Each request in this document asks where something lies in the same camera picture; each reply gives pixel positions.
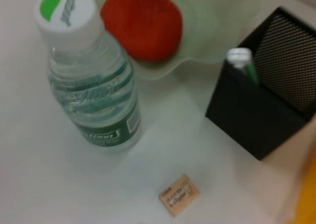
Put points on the black mesh pen holder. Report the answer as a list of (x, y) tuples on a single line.
[(247, 115)]

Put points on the red-orange fruit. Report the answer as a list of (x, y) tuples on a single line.
[(143, 26)]

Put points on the yellow plastic bin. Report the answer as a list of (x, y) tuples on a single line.
[(308, 196)]

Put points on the clear green-label water bottle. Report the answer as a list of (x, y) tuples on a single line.
[(98, 93)]

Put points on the pale green glass fruit plate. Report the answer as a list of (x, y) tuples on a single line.
[(217, 23)]

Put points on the green pen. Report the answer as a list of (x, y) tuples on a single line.
[(249, 70)]

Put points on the beige eraser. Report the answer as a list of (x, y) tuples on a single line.
[(179, 195)]

